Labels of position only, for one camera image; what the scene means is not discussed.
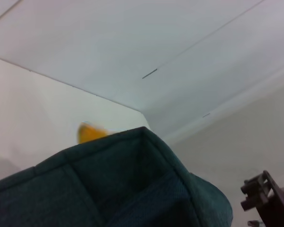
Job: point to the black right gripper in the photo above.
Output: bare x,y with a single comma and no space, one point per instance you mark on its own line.
281,203

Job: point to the yellow banana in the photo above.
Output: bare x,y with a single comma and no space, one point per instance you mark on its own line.
90,134

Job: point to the dark green insulated lunch bag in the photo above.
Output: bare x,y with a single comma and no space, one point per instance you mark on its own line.
109,184

